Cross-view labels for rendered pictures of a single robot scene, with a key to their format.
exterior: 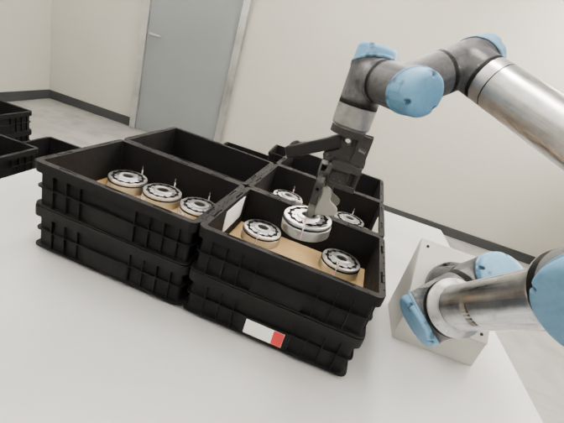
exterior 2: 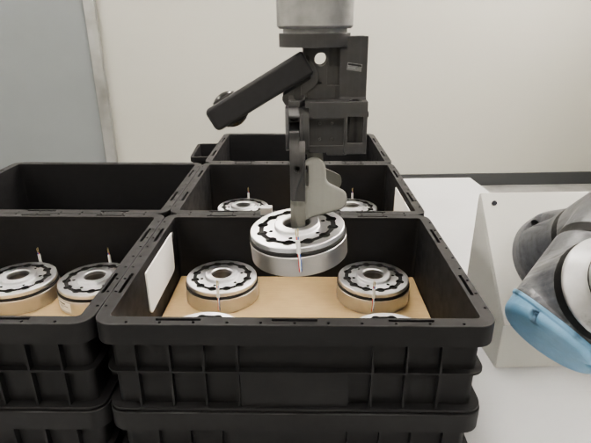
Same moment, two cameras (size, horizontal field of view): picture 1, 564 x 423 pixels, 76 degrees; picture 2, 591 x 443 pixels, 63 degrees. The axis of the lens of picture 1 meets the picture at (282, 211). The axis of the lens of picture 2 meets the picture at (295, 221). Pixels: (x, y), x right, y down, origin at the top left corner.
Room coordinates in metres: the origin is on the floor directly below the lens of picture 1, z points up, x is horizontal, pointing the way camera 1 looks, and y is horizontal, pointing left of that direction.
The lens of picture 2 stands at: (0.22, 0.01, 1.20)
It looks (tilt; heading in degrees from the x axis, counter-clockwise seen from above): 22 degrees down; 353
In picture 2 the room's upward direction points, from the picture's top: straight up
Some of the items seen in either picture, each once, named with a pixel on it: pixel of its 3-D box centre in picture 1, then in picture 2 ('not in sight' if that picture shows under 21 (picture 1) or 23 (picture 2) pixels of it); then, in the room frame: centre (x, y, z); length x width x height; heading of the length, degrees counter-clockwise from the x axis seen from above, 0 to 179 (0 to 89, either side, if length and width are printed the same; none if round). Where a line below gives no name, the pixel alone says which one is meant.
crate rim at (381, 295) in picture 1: (301, 236); (295, 265); (0.77, -0.06, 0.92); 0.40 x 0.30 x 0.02; 82
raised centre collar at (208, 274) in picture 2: (263, 227); (222, 274); (0.86, 0.03, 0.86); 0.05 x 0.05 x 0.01
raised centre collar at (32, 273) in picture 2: (163, 190); (18, 276); (0.89, 0.33, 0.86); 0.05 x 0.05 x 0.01
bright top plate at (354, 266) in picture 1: (341, 259); (373, 278); (0.83, -0.18, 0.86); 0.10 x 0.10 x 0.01
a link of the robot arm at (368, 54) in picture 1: (368, 76); not in sight; (0.73, -0.08, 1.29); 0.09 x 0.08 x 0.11; 30
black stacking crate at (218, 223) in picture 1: (295, 254); (295, 300); (0.77, -0.06, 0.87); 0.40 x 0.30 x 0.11; 82
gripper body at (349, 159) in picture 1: (342, 158); (322, 95); (0.73, -0.08, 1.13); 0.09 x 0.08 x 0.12; 83
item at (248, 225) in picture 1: (262, 229); (222, 277); (0.86, 0.03, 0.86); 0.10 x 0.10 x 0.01
